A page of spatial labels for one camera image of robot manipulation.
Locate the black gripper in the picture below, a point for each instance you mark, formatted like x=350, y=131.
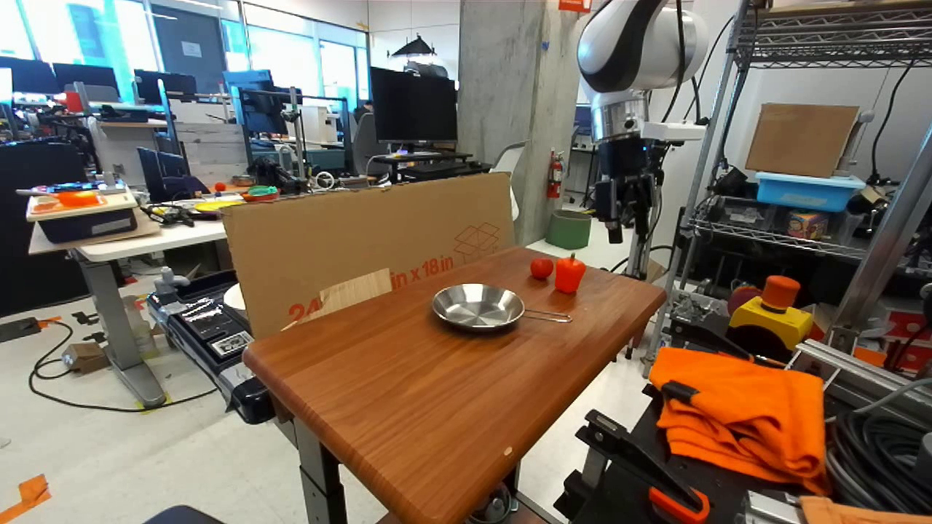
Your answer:
x=629, y=171

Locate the orange bell pepper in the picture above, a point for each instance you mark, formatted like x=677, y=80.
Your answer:
x=569, y=274

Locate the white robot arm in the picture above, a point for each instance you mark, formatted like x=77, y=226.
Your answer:
x=630, y=50

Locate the silver metal pan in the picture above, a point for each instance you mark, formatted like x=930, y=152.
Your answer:
x=483, y=308

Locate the green bucket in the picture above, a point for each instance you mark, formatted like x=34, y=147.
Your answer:
x=569, y=227

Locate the red fire extinguisher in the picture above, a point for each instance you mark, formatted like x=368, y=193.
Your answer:
x=554, y=177

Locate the red tomato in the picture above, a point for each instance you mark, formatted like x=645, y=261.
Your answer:
x=540, y=268

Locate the yellow emergency stop button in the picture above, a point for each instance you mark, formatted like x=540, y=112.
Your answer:
x=770, y=309

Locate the cardboard panel on shelf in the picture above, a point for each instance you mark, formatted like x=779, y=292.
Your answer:
x=802, y=137

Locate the blue plastic bin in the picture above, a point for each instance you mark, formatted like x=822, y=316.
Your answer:
x=808, y=193

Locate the folded orange cloth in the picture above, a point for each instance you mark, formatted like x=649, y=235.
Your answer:
x=744, y=418

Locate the purple computer monitor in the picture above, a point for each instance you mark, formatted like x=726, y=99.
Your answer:
x=413, y=110

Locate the wooden table top board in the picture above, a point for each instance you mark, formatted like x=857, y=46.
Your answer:
x=429, y=418

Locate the brown cardboard sheet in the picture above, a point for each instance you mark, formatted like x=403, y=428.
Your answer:
x=294, y=252

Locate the box with orange object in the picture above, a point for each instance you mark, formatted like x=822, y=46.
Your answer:
x=87, y=214

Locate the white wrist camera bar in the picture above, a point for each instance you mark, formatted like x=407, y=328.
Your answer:
x=674, y=131

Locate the wire shelf rack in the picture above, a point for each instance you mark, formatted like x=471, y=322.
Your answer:
x=811, y=35

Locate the orange handled clamp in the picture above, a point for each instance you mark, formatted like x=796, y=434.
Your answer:
x=666, y=491

